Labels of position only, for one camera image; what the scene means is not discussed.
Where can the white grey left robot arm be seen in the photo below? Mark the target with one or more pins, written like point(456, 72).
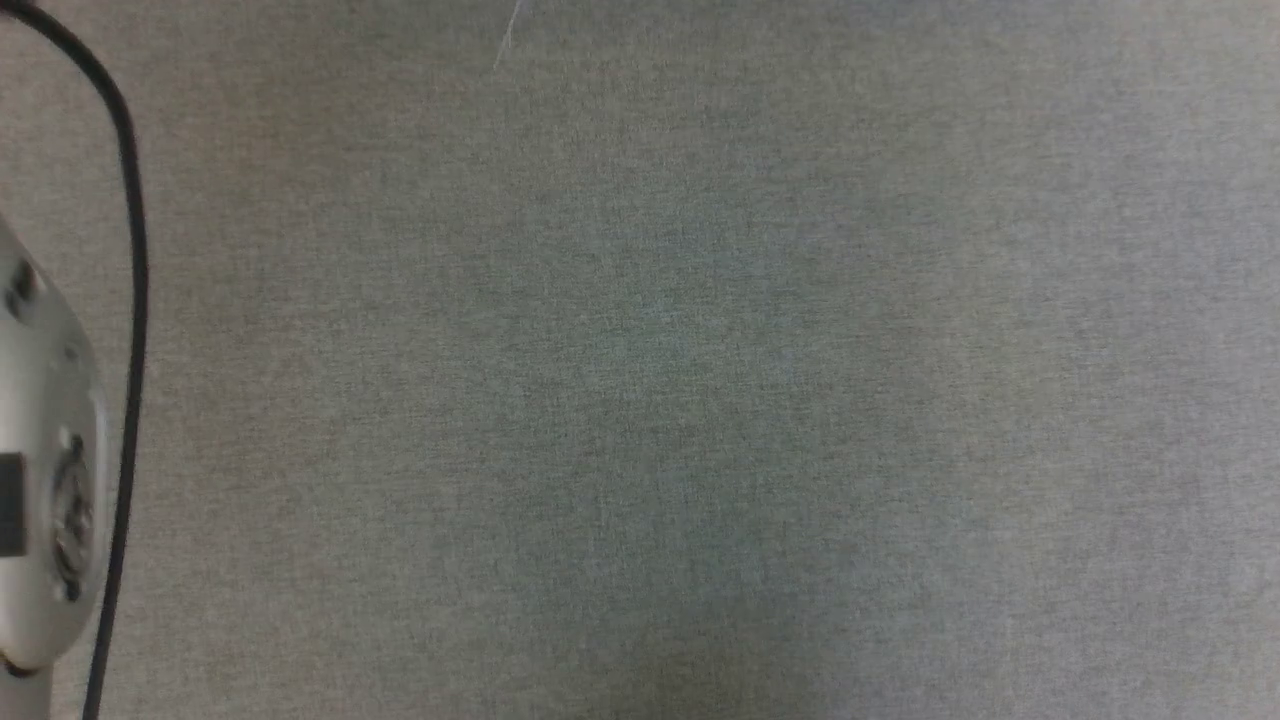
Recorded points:
point(40, 450)

